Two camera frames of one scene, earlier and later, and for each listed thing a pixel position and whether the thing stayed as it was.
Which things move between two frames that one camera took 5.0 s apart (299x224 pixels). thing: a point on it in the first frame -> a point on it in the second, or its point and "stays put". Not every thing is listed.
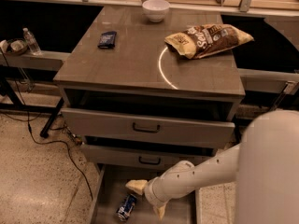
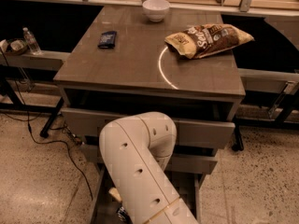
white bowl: (155, 9) stays put
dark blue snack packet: (107, 40) stays put
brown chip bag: (206, 39) stays put
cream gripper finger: (136, 186) -> (115, 192)
